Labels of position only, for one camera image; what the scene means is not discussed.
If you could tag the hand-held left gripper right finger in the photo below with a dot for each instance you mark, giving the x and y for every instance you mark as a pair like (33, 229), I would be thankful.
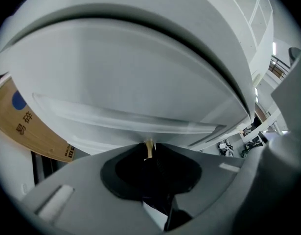
(209, 172)

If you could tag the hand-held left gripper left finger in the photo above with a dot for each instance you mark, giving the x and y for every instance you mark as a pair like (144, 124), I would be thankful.
(86, 187)

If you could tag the gold drawer knob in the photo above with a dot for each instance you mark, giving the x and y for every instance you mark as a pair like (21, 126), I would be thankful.
(149, 149)

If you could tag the cluttered office desk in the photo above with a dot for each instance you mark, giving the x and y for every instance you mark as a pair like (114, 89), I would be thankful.
(250, 143)

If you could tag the brown cardboard box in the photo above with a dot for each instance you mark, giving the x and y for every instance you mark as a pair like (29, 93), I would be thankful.
(23, 131)

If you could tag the brown metal railing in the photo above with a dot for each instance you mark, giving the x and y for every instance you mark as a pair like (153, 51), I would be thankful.
(277, 68)

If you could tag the white panelled cabinet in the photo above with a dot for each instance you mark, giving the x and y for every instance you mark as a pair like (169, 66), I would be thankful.
(260, 23)

